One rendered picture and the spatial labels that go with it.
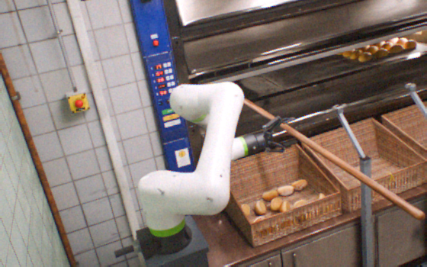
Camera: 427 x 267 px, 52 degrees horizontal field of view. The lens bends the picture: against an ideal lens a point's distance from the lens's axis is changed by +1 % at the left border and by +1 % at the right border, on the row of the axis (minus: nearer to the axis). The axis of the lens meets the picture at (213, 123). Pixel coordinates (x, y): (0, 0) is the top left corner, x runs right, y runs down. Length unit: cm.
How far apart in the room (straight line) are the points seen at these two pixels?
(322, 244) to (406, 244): 62
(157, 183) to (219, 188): 19
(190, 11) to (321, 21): 82
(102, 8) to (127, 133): 67
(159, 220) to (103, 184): 116
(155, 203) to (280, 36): 150
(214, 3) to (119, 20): 51
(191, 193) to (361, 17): 186
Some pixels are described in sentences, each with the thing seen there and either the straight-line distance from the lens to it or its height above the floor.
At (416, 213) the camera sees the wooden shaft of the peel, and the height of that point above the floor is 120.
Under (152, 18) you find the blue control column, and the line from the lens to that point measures 228.
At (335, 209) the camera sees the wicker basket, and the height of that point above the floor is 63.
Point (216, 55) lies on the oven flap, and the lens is 243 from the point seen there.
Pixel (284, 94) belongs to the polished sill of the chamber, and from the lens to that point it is 268.
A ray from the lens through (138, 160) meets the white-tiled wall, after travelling 250.
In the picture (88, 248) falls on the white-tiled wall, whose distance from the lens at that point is 273.
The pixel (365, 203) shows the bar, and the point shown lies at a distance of 250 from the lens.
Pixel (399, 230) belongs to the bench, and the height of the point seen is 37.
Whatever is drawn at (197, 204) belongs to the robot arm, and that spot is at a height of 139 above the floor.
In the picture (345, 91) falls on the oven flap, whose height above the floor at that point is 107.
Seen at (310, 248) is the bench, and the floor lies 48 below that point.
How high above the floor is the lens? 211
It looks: 23 degrees down
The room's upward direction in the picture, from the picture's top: 10 degrees counter-clockwise
